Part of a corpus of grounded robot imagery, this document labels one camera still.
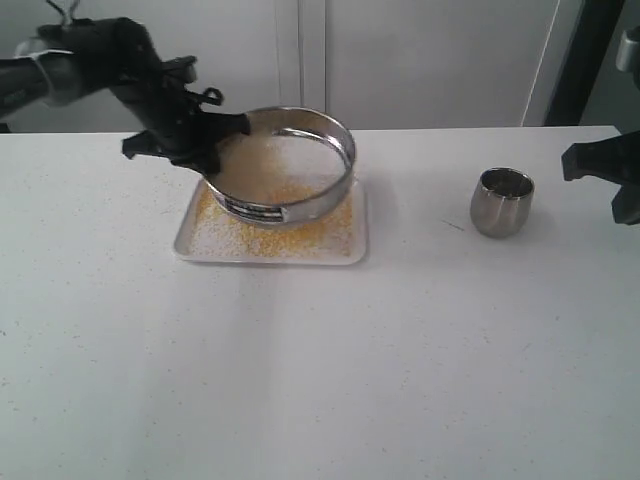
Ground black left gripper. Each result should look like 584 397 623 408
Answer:
112 62 251 175

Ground yellowish grain powder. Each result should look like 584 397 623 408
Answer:
211 130 345 204

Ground round stainless steel sieve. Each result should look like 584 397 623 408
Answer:
204 107 357 228

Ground stainless steel cup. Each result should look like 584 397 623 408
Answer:
470 167 535 239

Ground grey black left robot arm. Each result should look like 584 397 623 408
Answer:
1 17 251 175

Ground sieved yellow fine grains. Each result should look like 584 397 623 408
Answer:
190 191 356 261

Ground white rectangular plastic tray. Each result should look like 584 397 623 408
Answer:
173 181 368 266

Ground white cabinet with doors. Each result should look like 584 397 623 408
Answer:
0 0 586 135

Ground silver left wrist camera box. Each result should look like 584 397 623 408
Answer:
162 55 197 85

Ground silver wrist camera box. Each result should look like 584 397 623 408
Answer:
162 55 197 85
615 27 640 73

